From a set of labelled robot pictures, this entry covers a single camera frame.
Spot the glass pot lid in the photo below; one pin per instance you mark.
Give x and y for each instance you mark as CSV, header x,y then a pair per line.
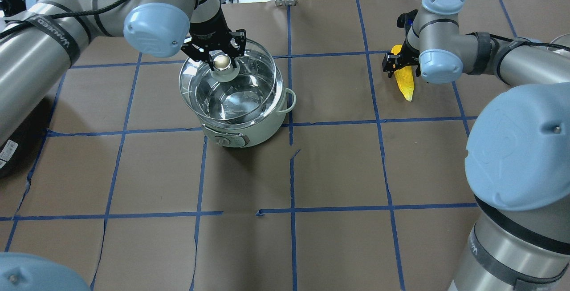
x,y
225,79

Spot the pale green electric pot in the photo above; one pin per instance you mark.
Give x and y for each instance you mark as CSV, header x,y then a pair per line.
x,y
251,134

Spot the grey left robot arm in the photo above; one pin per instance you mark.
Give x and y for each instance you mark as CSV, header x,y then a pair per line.
x,y
43,42

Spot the black rice cooker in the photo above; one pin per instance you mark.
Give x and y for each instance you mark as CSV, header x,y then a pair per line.
x,y
24,139

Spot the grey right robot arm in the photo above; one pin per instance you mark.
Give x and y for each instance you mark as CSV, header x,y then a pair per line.
x,y
518,150

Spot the yellow corn cob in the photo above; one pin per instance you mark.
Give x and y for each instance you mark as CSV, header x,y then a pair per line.
x,y
405,79

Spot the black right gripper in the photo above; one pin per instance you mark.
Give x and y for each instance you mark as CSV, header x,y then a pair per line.
x,y
394,63

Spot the steel bowl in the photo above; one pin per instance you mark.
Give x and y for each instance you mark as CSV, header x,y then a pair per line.
x,y
563,40

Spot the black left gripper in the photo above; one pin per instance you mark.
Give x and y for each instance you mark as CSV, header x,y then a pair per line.
x,y
210,28

